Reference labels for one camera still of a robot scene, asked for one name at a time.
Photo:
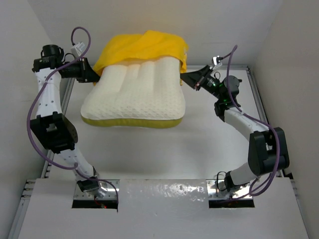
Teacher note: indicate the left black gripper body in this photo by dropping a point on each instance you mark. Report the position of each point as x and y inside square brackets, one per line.
[77, 70]

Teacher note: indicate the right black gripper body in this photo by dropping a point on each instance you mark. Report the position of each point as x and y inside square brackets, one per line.
[210, 84]

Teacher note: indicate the cream white pillow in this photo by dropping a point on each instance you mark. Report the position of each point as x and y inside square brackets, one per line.
[137, 93]

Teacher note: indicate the yellow pillowcase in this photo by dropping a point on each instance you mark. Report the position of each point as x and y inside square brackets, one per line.
[146, 46]

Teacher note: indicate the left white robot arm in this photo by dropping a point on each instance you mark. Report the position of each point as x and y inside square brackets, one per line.
[50, 126]

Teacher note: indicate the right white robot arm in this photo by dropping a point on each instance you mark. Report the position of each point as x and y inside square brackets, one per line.
[228, 110]

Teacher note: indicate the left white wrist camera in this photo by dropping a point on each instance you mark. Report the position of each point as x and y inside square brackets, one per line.
[78, 49]

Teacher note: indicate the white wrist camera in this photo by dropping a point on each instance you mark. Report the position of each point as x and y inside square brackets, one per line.
[216, 62]
[78, 49]

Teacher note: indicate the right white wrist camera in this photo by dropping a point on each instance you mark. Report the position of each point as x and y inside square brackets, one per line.
[216, 62]

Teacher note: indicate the aluminium table frame rail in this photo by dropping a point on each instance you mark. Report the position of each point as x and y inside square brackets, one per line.
[264, 119]

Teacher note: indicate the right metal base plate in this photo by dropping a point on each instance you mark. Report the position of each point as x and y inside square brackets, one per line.
[217, 191]

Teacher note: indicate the metal base plate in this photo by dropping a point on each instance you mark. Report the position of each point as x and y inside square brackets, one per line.
[105, 192]
[217, 191]

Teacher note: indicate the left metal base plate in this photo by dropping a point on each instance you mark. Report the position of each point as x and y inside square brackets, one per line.
[105, 192]

